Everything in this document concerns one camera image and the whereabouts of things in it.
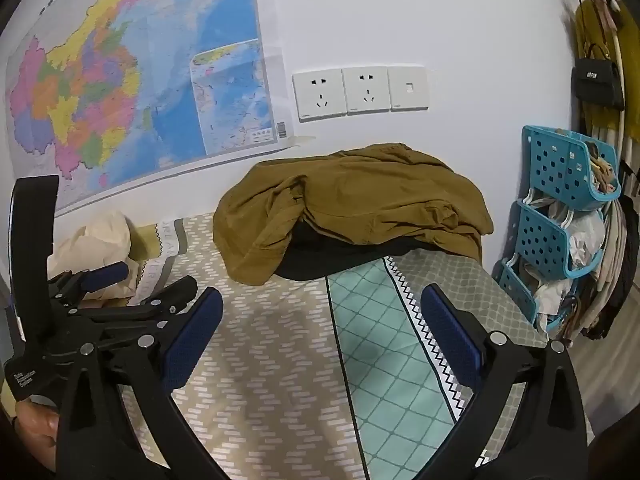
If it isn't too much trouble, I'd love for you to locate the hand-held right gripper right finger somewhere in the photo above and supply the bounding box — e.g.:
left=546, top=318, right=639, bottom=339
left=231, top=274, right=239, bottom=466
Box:
left=420, top=283, right=590, bottom=480

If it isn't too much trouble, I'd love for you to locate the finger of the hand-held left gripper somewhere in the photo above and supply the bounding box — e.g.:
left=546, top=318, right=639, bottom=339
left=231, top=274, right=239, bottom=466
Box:
left=47, top=261, right=130, bottom=313
left=70, top=275, right=198, bottom=348

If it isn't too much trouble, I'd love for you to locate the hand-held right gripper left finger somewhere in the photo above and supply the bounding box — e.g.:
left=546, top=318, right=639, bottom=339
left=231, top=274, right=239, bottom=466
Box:
left=54, top=286, right=224, bottom=480

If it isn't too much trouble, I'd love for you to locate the black garment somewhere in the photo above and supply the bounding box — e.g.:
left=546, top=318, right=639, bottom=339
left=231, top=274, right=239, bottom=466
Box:
left=274, top=220, right=437, bottom=282

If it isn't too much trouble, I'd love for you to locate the mustard brown garment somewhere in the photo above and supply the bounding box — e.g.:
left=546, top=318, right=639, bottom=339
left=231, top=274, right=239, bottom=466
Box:
left=212, top=143, right=495, bottom=287

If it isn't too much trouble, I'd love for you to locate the hanging clothes bundle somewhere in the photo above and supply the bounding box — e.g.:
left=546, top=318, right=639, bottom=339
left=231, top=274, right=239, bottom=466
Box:
left=560, top=160, right=640, bottom=342

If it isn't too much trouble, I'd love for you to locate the person's left hand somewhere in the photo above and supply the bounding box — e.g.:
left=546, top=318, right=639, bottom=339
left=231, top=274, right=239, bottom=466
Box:
left=12, top=396, right=60, bottom=477

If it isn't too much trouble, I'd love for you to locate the cream garment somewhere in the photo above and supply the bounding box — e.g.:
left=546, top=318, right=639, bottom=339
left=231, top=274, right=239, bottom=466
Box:
left=48, top=210, right=138, bottom=307

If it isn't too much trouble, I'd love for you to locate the patterned bed sheet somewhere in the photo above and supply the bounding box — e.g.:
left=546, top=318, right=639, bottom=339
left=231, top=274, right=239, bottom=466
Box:
left=50, top=212, right=596, bottom=480

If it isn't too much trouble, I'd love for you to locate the white cloth in rack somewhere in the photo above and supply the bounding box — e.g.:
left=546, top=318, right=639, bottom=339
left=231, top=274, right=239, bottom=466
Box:
left=547, top=200, right=607, bottom=267

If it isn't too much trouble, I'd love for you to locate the blue plastic basket rack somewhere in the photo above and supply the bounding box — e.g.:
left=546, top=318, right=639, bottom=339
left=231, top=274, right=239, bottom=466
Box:
left=492, top=125, right=623, bottom=337

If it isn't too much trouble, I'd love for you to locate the beige cloth in rack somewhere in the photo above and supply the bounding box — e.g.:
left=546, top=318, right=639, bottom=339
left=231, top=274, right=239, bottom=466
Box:
left=584, top=141, right=622, bottom=196

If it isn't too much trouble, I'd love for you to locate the black handbag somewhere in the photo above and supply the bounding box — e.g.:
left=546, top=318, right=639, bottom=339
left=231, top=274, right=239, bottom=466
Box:
left=571, top=44, right=626, bottom=112

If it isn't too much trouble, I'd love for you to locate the yellow hanging garment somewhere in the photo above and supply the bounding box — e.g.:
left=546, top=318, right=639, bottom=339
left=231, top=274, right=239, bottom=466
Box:
left=574, top=0, right=640, bottom=173

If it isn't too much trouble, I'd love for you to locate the colourful wall map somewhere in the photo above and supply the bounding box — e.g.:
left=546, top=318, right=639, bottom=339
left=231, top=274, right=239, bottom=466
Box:
left=2, top=0, right=317, bottom=217

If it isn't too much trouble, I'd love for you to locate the white wall socket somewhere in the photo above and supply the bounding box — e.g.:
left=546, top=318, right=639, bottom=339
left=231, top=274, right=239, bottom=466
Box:
left=342, top=66, right=390, bottom=115
left=292, top=71, right=348, bottom=122

